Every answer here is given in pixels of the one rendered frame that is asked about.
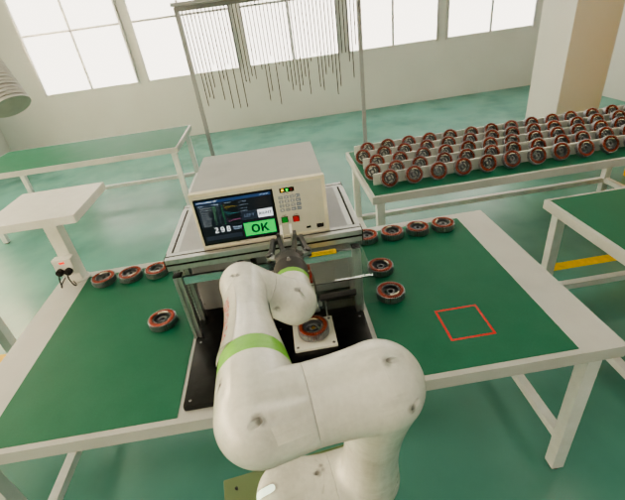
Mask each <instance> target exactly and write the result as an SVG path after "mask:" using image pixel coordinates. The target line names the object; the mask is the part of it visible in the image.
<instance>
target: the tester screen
mask: <svg viewBox="0 0 625 500"><path fill-rule="evenodd" d="M268 207H272V209H273V204H272V199H271V194H270V192H269V191H266V192H260V193H253V194H247V195H241V196H235V197H229V198H222V199H216V200H209V201H203V202H197V203H195V208H196V211H197V214H198V218H199V221H200V224H201V228H202V231H203V234H204V238H205V241H206V244H210V243H216V242H222V241H228V240H235V239H241V238H247V237H254V236H260V235H266V234H272V233H278V230H277V231H276V232H270V233H263V234H257V235H251V236H246V233H245V229H244V225H243V223H247V222H254V221H260V220H266V219H273V218H275V214H274V209H273V214H274V215H271V216H264V217H258V218H252V219H245V220H243V219H242V215H241V212H242V211H249V210H255V209H261V208H268ZM227 225H231V227H232V231H230V232H224V233H218V234H214V230H213V228H214V227H220V226H227ZM236 232H242V234H243V236H238V237H232V238H225V239H219V240H213V241H207V239H206V237H211V236H217V235H223V234H230V233H236Z"/></svg>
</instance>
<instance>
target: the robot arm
mask: <svg viewBox="0 0 625 500"><path fill-rule="evenodd" d="M289 226H290V234H291V240H292V245H291V248H290V249H285V247H284V245H283V243H284V235H283V228H282V225H280V232H279V233H277V235H276V236H277V238H276V239H275V238H272V239H271V242H270V247H269V252H268V253H267V254H266V258H267V263H271V262H272V261H275V263H276V265H275V267H274V272H271V271H269V270H266V269H264V268H262V267H260V266H258V265H255V264H253V263H251V262H245V261H242V262H237V263H234V264H232V265H230V266H229V267H227V268H226V269H225V271H224V272H223V274H222V275H221V278H220V282H219V289H220V293H221V295H222V300H223V310H224V325H223V332H222V338H221V343H220V347H219V351H218V354H217V357H216V366H217V372H216V381H215V391H214V405H213V432H214V436H215V439H216V442H217V444H218V446H219V448H220V450H221V451H222V453H223V454H224V455H225V456H226V458H227V459H229V460H230V461H231V462H232V463H234V464H235V465H237V466H239V467H241V468H244V469H247V470H252V471H264V470H266V471H265V472H264V474H263V475H262V477H261V479H260V481H259V484H258V488H257V500H394V499H395V497H396V495H397V493H398V490H399V485H400V472H399V464H398V459H399V452H400V448H401V445H402V442H403V439H404V437H405V435H406V433H407V431H408V429H409V428H410V426H411V425H412V423H413V422H414V420H415V419H416V418H417V417H418V415H419V414H420V412H421V410H422V408H423V406H424V403H425V399H426V393H427V386H426V379H425V375H424V372H423V369H422V367H421V365H420V363H419V362H418V360H417V359H416V358H415V356H414V355H413V354H412V353H411V352H410V351H409V350H408V349H406V348H405V347H404V346H402V345H400V344H398V343H396V342H394V341H391V340H387V339H379V338H375V339H368V340H364V341H361V342H359V343H356V344H354V345H352V346H349V347H346V348H344V349H341V350H338V351H336V352H333V353H330V354H327V355H324V356H321V357H318V358H315V359H311V360H308V361H304V362H301V363H295V364H292V362H291V359H290V357H289V354H288V352H287V350H286V347H285V345H284V343H283V341H282V339H281V336H280V334H279V332H278V330H277V328H276V325H275V322H274V319H276V320H279V321H281V322H283V323H286V324H288V325H299V324H303V323H305V322H307V321H308V320H309V319H311V318H312V316H313V314H314V313H315V310H316V306H317V299H316V294H315V292H314V290H313V288H312V286H311V282H310V276H309V271H308V266H307V264H306V262H305V261H304V258H305V256H307V255H308V256H311V255H312V249H311V247H310V246H308V244H307V242H306V240H305V238H304V236H303V234H299V235H297V232H296V230H293V229H292V223H289ZM298 241H300V243H301V245H302V248H303V252H302V251H300V250H298V249H297V248H298ZM277 244H278V246H279V249H280V252H279V253H278V254H277V255H276V256H275V250H276V245H277ZM217 362H218V365H217ZM341 442H344V446H343V447H340V448H336V449H333V450H330V451H327V452H323V453H319V454H313V455H306V454H308V453H310V452H313V451H315V450H317V449H320V448H323V447H326V446H330V445H333V444H337V443H341Z"/></svg>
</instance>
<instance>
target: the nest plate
mask: <svg viewBox="0 0 625 500"><path fill-rule="evenodd" d="M324 317H325V318H326V319H327V321H328V325H329V334H328V336H326V337H325V339H322V340H321V341H319V342H306V341H304V340H302V339H300V337H299V333H298V326H297V325H293V333H294V343H295V351H296V353H300V352H305V351H311V350H317V349H323V348H329V347H334V346H338V343H337V338H336V334H335V330H334V325H333V321H332V317H331V315H329V316H324Z"/></svg>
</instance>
